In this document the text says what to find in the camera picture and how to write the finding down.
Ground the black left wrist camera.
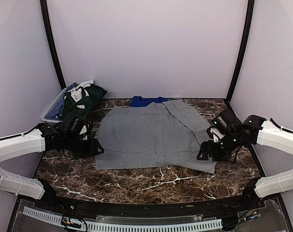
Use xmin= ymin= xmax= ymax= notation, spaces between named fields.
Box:
xmin=59 ymin=114 xmax=92 ymax=139

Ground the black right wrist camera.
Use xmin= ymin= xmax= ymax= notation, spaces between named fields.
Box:
xmin=206 ymin=109 xmax=242 ymax=142

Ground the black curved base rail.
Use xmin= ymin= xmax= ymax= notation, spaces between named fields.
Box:
xmin=14 ymin=194 xmax=284 ymax=220

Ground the left black frame post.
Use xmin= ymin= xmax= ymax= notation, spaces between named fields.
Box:
xmin=40 ymin=0 xmax=66 ymax=89

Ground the black frame post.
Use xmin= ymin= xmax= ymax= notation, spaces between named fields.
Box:
xmin=225 ymin=0 xmax=255 ymax=105
xmin=40 ymin=0 xmax=66 ymax=89

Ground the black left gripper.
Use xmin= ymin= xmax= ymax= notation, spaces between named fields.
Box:
xmin=64 ymin=134 xmax=104 ymax=159

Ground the right black frame post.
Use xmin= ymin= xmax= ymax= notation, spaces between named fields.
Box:
xmin=225 ymin=0 xmax=255 ymax=105

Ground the white slotted cable duct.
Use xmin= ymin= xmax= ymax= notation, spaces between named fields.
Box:
xmin=22 ymin=206 xmax=223 ymax=232

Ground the dark garment under pile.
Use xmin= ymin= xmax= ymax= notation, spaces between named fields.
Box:
xmin=85 ymin=84 xmax=107 ymax=108

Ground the dark green white garment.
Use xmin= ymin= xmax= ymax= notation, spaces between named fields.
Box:
xmin=62 ymin=87 xmax=92 ymax=119

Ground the blue patterned garment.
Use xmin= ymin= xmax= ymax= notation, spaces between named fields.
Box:
xmin=46 ymin=83 xmax=78 ymax=120

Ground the grey button shirt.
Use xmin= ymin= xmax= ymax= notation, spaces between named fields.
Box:
xmin=95 ymin=100 xmax=216 ymax=174

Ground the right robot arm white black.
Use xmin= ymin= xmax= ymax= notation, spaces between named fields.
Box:
xmin=197 ymin=112 xmax=293 ymax=210

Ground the grey plastic laundry basket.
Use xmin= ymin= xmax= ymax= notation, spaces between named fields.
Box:
xmin=41 ymin=88 xmax=66 ymax=123

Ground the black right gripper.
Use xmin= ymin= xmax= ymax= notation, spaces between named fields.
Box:
xmin=197 ymin=130 xmax=240 ymax=161

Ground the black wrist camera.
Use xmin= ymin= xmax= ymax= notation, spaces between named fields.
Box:
xmin=206 ymin=109 xmax=242 ymax=142
xmin=59 ymin=114 xmax=92 ymax=139

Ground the blue printed t-shirt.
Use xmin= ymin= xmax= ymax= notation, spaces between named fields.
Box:
xmin=131 ymin=96 xmax=168 ymax=107

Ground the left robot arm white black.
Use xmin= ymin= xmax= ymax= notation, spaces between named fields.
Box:
xmin=0 ymin=122 xmax=104 ymax=211

